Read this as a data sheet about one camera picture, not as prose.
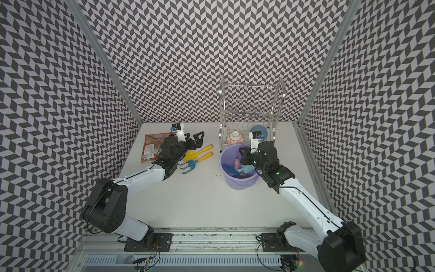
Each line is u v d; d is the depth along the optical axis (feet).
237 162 2.76
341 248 1.25
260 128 3.63
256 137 2.18
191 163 3.23
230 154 2.70
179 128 2.45
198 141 2.53
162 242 2.37
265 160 1.86
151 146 3.35
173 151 2.17
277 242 2.23
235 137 3.25
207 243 2.45
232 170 2.93
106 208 1.44
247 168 2.83
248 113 2.74
